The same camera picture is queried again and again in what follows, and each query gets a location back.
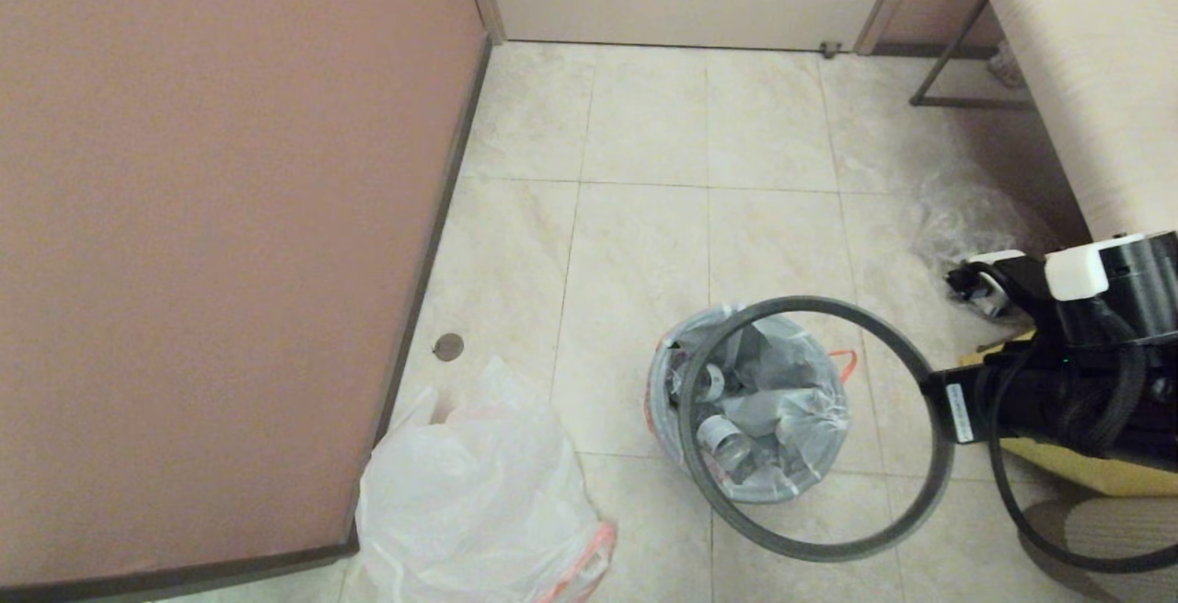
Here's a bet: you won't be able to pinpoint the grey bin rim ring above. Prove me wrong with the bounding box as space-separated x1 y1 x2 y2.
676 296 953 562

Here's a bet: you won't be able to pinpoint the white red bag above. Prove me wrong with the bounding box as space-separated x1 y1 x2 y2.
644 307 859 504

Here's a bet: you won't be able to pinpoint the yellow shopping bag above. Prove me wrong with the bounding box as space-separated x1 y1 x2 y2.
957 327 1178 498

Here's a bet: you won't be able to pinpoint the clear bag with black contents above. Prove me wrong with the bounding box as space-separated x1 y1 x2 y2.
916 184 1059 319

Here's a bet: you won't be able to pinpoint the black round trash bin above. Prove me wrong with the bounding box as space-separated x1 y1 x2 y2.
644 307 852 504

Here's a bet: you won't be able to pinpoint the grey ribbed round object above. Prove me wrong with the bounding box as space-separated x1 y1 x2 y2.
1017 497 1178 603

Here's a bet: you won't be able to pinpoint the crumpled translucent plastic wrap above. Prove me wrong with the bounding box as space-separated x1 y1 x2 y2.
732 382 834 457

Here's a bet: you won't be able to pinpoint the cream striped table top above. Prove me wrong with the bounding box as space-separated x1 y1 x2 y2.
976 0 1178 245

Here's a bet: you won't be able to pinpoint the clear plastic bottle white label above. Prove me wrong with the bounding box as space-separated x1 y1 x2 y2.
697 412 751 477
676 362 728 401

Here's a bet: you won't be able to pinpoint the small clear container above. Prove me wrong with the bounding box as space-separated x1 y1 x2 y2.
987 38 1024 88

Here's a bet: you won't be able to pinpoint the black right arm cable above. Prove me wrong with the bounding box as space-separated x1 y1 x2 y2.
989 345 1178 574

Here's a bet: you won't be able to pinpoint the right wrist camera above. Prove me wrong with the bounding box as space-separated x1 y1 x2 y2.
946 250 1027 320

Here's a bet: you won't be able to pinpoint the dark metal table frame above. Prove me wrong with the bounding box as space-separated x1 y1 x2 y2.
908 0 1034 110

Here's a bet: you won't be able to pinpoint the white red-printed bin liner bag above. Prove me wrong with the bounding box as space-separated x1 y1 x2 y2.
356 356 618 603

